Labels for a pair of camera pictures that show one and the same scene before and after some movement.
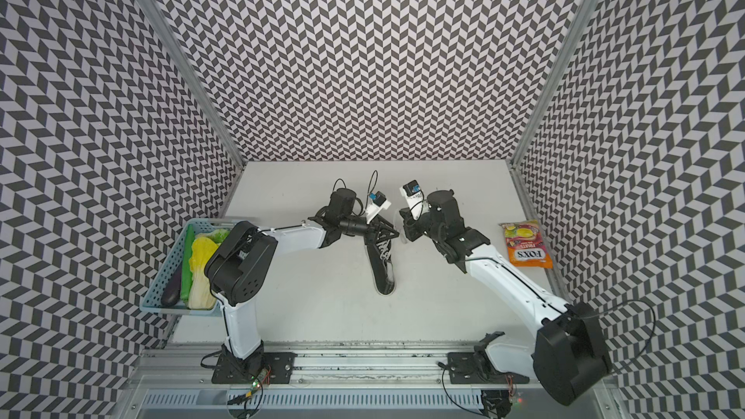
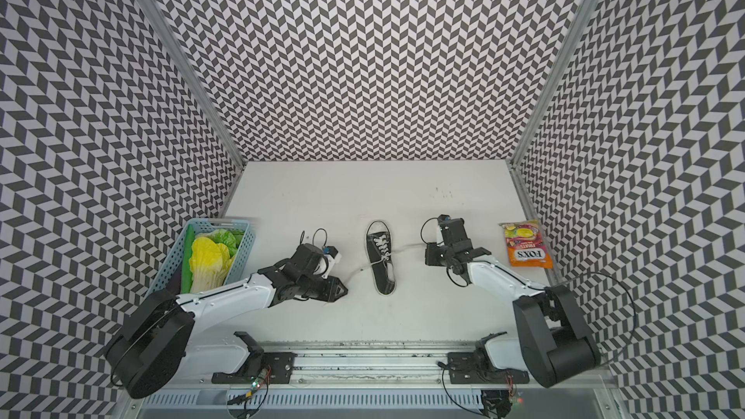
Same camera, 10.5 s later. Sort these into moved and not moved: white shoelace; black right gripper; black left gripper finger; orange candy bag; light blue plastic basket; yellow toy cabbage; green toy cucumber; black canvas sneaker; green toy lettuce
Moved: white shoelace; black right gripper; black left gripper finger
Not moved: orange candy bag; yellow toy cabbage; black canvas sneaker; green toy cucumber; light blue plastic basket; green toy lettuce
